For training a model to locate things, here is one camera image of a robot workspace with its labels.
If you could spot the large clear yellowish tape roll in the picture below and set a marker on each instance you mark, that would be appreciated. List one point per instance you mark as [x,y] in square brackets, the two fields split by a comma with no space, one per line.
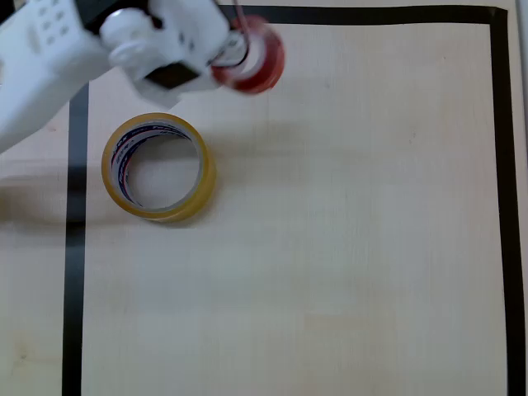
[158,167]

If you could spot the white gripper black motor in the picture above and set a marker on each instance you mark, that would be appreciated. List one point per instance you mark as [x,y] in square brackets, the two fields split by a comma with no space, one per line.
[229,46]

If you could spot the small red tape roll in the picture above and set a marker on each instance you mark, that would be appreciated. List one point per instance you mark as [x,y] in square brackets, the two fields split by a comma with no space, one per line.
[268,57]

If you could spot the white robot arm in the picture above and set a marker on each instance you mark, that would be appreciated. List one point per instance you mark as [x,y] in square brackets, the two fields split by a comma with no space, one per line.
[37,66]

